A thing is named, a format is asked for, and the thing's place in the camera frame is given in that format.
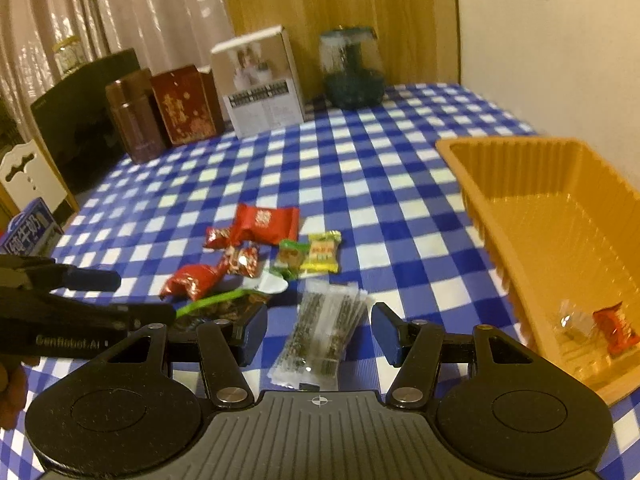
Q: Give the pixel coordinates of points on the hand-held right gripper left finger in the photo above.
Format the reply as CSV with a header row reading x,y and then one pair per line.
x,y
254,332

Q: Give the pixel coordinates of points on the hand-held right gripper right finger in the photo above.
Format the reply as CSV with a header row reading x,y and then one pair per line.
x,y
385,332

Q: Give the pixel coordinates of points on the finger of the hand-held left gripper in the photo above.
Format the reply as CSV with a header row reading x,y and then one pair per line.
x,y
145,313
90,278

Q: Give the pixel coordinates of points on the green-edged dark snack packet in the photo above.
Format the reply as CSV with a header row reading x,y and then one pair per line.
x,y
220,309

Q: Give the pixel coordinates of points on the white snack wrapper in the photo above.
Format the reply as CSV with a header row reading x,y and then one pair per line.
x,y
272,283

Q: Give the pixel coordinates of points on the red printed snack packet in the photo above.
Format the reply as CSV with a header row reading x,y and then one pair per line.
x,y
192,281

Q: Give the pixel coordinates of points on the clear packet of dark sticks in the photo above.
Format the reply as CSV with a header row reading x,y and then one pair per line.
x,y
320,337

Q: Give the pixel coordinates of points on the green snack packet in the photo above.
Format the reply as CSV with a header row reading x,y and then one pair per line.
x,y
291,258

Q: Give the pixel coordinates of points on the yellow snack packet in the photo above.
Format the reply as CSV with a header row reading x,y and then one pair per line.
x,y
322,252

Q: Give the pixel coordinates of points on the orange plastic tray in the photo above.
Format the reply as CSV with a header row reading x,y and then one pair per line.
x,y
540,210

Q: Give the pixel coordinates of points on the person's left hand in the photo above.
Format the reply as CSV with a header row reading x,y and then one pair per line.
x,y
11,390

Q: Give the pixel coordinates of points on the red gold foil candy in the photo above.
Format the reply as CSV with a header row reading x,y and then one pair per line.
x,y
242,260

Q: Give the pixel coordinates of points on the blue milk carton box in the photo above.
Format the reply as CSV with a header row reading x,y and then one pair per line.
x,y
30,232

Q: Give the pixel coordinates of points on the small red foil candy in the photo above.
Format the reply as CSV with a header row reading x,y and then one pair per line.
x,y
217,237

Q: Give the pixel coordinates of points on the red square candy packet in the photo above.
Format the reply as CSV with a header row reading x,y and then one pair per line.
x,y
267,222

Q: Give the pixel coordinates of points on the white carved chair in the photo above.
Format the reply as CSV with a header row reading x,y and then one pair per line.
x,y
30,175

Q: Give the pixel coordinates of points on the black box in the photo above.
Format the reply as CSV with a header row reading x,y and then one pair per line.
x,y
85,120

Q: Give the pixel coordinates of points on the brown cylindrical canister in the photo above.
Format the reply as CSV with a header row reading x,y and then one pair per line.
x,y
136,120

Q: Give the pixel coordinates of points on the blue white checkered tablecloth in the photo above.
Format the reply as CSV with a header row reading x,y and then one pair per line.
x,y
350,170

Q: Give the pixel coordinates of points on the clear crumpled wrapper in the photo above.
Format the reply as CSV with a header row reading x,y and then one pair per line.
x,y
571,322

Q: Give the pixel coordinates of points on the red-brown gift box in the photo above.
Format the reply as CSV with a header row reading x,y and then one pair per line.
x,y
187,107

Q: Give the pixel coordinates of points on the small clear glass jar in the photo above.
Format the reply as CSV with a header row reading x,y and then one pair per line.
x,y
68,55

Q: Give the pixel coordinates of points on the orange-red snack packet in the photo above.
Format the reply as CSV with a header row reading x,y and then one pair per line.
x,y
616,332

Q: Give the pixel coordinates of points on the white printed cardboard box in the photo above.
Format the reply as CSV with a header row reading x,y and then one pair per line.
x,y
260,85

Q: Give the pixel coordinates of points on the dark green glass jar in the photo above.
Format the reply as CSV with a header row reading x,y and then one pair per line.
x,y
352,72

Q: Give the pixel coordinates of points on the pale sheer curtain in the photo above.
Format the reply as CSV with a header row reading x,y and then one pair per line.
x,y
125,5

